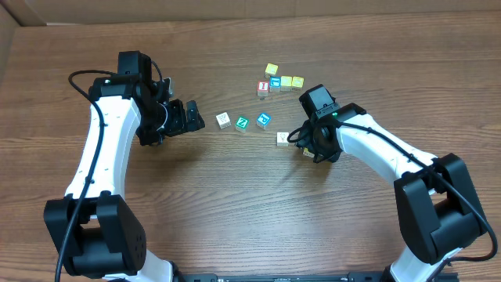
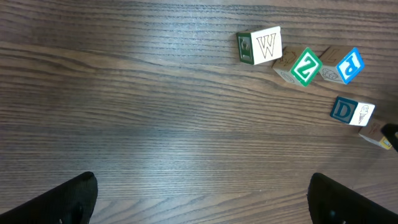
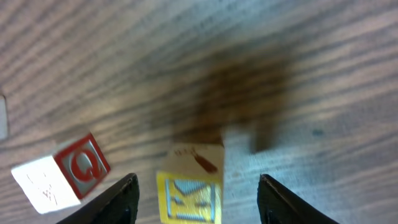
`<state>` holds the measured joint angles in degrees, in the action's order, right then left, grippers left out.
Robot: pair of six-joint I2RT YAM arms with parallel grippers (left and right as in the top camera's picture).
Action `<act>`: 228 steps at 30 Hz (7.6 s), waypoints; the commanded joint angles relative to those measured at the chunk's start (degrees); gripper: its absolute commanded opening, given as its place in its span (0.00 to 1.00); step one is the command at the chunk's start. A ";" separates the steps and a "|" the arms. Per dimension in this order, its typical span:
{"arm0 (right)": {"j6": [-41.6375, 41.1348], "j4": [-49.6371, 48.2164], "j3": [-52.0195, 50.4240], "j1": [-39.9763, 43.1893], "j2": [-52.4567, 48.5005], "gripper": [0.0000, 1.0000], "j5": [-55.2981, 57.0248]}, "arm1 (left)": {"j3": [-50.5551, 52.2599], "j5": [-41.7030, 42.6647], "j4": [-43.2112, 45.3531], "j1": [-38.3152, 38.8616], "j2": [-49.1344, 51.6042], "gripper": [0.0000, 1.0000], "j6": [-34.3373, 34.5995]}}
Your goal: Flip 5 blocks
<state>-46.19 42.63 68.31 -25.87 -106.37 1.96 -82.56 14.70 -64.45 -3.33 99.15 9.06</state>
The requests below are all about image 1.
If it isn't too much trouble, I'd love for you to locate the yellow K letter block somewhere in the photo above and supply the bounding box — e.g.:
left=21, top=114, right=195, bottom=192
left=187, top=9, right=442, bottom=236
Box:
left=303, top=147, right=315, bottom=158

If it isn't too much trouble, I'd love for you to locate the white ice cream block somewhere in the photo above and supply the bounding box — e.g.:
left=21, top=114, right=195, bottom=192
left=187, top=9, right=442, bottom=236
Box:
left=276, top=132, right=289, bottom=146

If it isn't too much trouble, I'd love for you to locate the blue P letter block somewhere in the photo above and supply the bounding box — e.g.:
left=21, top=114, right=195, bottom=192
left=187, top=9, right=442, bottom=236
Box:
left=256, top=113, right=271, bottom=130

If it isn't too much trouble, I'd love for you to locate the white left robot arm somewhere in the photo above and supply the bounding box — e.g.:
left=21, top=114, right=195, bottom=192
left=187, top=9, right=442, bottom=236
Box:
left=43, top=70, right=204, bottom=281

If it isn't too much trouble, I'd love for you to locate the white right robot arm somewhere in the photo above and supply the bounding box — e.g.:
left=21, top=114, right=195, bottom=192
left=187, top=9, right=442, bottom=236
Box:
left=289, top=102, right=493, bottom=281

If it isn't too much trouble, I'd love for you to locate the white W letter block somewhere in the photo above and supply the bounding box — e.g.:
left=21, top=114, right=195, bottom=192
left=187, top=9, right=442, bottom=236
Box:
left=215, top=112, right=231, bottom=129

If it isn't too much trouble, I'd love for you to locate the green Z letter block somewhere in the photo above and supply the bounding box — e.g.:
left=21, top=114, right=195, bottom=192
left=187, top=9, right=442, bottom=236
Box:
left=235, top=116, right=249, bottom=133

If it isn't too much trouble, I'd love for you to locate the yellow block right row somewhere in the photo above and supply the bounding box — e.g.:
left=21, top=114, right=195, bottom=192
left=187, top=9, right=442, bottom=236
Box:
left=291, top=76, right=305, bottom=92

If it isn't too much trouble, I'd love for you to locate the yellow block row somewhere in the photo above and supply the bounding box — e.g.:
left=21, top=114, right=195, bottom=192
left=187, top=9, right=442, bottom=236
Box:
left=280, top=76, right=293, bottom=92
left=291, top=76, right=305, bottom=92

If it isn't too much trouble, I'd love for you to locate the yellow block middle row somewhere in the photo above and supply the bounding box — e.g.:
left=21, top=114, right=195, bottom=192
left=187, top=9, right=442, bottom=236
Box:
left=280, top=76, right=293, bottom=92

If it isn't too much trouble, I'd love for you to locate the blue picture block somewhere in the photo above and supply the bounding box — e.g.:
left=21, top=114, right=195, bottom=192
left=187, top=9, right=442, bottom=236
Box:
left=269, top=76, right=281, bottom=92

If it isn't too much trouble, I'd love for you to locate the red I letter block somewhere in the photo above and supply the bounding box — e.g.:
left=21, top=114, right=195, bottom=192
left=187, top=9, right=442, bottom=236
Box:
left=257, top=81, right=269, bottom=97

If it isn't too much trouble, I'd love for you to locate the yellow block at top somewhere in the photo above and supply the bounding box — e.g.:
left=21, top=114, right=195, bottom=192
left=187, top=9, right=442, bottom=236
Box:
left=265, top=63, right=279, bottom=78

